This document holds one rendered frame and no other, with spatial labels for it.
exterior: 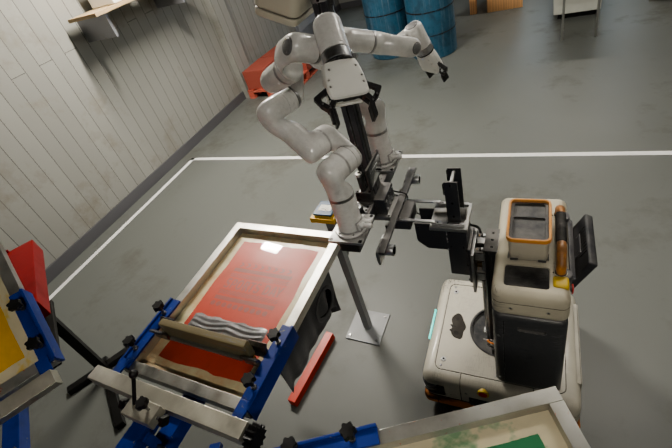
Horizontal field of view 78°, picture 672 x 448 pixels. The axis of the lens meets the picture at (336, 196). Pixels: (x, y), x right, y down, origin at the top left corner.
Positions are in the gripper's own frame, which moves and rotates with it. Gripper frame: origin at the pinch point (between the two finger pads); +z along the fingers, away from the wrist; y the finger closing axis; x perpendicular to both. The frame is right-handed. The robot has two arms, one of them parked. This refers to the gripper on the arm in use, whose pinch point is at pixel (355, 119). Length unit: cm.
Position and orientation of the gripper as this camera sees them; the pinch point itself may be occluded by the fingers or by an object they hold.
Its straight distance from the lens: 100.0
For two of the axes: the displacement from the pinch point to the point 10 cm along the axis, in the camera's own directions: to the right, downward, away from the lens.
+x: 1.0, -2.8, -9.6
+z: 2.6, 9.3, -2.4
